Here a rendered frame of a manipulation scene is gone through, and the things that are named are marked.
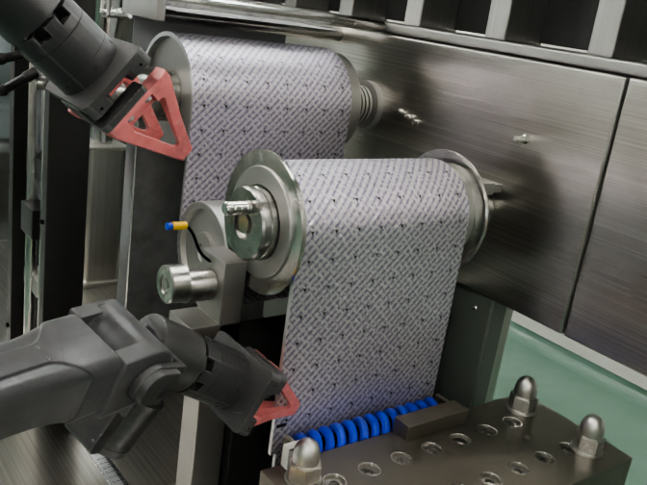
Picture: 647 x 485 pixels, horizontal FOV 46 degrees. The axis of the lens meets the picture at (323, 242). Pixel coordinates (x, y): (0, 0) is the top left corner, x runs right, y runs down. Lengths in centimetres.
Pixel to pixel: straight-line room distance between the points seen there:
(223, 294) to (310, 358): 11
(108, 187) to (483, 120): 74
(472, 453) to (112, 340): 43
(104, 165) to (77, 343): 88
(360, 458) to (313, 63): 50
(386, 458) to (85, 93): 47
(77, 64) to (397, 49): 59
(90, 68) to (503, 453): 58
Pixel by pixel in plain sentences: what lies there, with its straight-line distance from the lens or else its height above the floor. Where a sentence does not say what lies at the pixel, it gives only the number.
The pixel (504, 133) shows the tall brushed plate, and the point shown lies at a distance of 96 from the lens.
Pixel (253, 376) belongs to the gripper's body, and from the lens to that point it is 72.
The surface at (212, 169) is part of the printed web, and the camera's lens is 93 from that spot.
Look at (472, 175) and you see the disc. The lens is 89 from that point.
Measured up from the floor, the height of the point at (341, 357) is 111.
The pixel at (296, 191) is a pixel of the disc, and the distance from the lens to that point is 71.
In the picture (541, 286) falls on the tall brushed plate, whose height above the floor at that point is 119.
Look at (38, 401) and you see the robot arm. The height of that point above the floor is 119.
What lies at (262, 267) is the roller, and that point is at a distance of 76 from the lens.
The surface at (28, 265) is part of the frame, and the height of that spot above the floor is 108.
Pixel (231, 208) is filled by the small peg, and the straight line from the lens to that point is 73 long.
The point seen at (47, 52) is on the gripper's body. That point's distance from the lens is 61.
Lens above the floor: 147
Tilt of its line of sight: 17 degrees down
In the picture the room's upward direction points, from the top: 8 degrees clockwise
